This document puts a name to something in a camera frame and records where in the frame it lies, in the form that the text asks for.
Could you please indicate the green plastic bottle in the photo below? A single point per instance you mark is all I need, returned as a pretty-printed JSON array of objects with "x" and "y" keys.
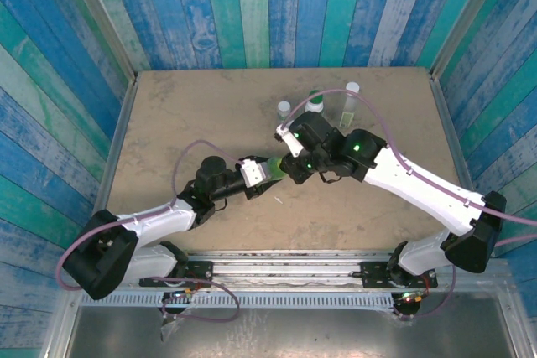
[{"x": 274, "y": 166}]

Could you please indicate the white bottle with red print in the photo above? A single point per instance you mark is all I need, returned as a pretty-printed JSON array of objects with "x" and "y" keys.
[{"x": 314, "y": 105}]

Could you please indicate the short clear plastic bottle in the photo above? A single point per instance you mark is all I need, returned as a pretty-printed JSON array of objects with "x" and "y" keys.
[{"x": 284, "y": 107}]

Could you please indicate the white bottle cap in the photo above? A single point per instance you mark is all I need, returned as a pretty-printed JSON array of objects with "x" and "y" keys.
[
  {"x": 284, "y": 106},
  {"x": 352, "y": 87}
]

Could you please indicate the tall clear plastic bottle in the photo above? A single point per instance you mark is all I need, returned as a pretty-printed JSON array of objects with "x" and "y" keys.
[{"x": 349, "y": 108}]

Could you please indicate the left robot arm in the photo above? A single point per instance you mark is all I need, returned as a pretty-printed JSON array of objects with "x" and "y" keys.
[{"x": 96, "y": 257}]

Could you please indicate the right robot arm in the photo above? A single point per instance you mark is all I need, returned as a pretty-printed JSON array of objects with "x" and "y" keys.
[{"x": 419, "y": 190}]

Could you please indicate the small white scrap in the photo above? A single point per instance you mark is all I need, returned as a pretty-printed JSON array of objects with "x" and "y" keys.
[{"x": 278, "y": 200}]

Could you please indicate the small circuit board with LEDs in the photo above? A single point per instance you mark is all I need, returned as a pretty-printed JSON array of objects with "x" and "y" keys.
[
  {"x": 413, "y": 298},
  {"x": 184, "y": 292}
]

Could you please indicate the steel sheet panel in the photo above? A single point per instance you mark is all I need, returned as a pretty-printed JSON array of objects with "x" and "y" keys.
[{"x": 293, "y": 333}]

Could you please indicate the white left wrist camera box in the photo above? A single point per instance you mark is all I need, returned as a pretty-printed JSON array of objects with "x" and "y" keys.
[{"x": 253, "y": 172}]

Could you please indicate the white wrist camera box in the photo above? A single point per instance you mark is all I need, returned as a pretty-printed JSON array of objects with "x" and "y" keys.
[
  {"x": 289, "y": 140},
  {"x": 253, "y": 172}
]

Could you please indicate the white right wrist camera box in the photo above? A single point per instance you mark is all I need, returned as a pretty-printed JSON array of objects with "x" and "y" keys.
[{"x": 289, "y": 140}]

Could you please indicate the aluminium rail frame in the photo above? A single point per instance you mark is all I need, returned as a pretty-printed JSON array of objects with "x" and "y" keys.
[{"x": 285, "y": 268}]

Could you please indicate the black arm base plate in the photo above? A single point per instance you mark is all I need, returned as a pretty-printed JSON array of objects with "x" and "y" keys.
[
  {"x": 373, "y": 274},
  {"x": 201, "y": 270}
]

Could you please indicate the aluminium table side rail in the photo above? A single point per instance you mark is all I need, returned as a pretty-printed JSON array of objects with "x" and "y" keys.
[
  {"x": 458, "y": 144},
  {"x": 107, "y": 165}
]

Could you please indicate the aluminium corner post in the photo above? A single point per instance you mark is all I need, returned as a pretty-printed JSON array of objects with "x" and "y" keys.
[
  {"x": 98, "y": 14},
  {"x": 470, "y": 14}
]

